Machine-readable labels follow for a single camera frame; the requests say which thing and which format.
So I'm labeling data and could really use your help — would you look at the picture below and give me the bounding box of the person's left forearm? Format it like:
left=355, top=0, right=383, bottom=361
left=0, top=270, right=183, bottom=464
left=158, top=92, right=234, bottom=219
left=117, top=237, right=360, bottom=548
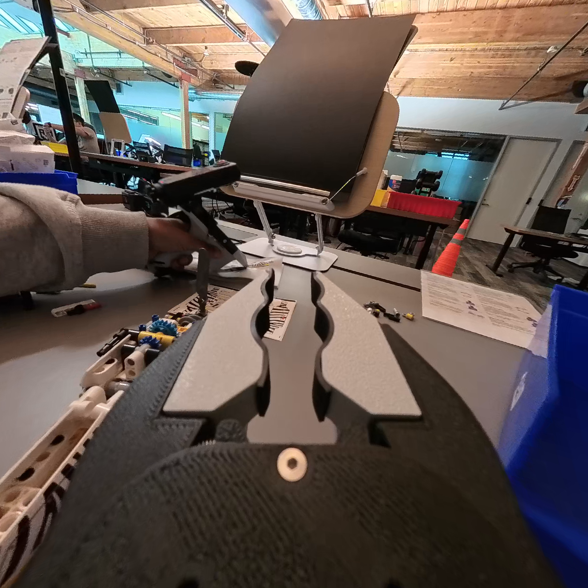
left=0, top=183, right=150, bottom=297

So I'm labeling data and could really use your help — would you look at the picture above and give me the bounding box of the zebra striped sticker sheet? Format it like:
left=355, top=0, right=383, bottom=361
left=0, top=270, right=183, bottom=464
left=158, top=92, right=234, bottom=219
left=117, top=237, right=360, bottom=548
left=168, top=285, right=297, bottom=341

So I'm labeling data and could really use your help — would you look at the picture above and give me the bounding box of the pile of black yellow lego pieces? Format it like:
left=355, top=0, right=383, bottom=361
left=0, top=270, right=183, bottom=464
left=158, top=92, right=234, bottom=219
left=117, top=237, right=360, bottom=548
left=364, top=301, right=415, bottom=321

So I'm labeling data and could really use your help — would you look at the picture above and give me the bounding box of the red plastic bin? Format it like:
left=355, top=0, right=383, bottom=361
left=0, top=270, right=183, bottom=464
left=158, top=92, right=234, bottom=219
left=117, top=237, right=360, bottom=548
left=387, top=190, right=462, bottom=220

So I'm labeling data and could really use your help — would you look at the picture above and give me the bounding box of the printed white paper sheet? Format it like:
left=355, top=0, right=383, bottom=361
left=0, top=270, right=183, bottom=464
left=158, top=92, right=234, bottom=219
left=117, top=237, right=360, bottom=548
left=420, top=270, right=543, bottom=347

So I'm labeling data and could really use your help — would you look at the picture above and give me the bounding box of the white black red lego piece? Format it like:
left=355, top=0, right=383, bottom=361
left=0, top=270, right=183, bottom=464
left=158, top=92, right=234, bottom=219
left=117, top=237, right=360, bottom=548
left=51, top=300, right=101, bottom=318

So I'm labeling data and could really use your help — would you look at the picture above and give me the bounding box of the long wooden desk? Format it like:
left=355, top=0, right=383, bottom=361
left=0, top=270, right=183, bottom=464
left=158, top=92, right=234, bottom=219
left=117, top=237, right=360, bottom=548
left=55, top=152, right=194, bottom=177

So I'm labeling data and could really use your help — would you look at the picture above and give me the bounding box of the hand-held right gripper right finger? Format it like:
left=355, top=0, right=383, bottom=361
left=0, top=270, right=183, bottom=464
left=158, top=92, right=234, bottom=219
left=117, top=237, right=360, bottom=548
left=310, top=271, right=422, bottom=421

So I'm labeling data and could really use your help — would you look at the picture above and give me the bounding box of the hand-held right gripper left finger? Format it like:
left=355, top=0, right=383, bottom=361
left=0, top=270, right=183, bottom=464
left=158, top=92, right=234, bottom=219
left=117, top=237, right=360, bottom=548
left=163, top=269, right=276, bottom=419

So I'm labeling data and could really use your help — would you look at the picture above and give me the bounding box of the white door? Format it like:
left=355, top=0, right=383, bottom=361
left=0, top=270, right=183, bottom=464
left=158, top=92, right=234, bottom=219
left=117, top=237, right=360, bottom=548
left=469, top=138, right=559, bottom=232

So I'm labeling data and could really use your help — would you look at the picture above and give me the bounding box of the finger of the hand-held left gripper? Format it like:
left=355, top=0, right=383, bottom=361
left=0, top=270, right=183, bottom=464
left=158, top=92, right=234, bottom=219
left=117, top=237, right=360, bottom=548
left=181, top=202, right=249, bottom=269

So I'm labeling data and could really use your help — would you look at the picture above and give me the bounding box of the black office chair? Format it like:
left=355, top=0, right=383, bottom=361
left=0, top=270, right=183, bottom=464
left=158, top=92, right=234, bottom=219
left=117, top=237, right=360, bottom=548
left=507, top=204, right=579, bottom=281

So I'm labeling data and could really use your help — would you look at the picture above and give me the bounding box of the lego helicopter model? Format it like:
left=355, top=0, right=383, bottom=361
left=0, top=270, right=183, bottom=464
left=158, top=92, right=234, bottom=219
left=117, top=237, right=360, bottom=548
left=0, top=248, right=213, bottom=575

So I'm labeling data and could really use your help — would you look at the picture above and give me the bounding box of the person's left hand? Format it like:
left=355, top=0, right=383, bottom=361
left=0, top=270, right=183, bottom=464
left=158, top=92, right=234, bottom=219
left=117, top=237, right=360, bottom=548
left=147, top=216, right=221, bottom=272

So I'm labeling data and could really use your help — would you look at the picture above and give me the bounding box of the clipped printed sheet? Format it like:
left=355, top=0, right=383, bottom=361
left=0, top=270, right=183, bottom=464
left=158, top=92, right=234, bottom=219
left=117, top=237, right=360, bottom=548
left=0, top=36, right=50, bottom=121

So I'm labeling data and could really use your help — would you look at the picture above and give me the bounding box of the orange traffic cone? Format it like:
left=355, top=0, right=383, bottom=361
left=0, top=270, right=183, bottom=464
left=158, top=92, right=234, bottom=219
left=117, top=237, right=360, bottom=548
left=432, top=219, right=471, bottom=277

